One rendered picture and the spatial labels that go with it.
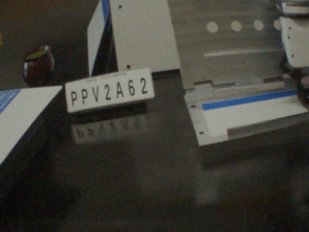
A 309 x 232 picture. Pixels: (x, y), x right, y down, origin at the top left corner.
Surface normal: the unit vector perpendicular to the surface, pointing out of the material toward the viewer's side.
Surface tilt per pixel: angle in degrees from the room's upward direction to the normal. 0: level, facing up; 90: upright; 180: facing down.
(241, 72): 81
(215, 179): 0
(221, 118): 0
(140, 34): 90
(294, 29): 75
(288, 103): 0
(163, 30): 90
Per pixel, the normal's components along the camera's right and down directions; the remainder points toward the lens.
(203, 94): 0.08, 0.40
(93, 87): 0.02, -0.03
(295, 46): -0.03, 0.20
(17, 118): -0.14, -0.90
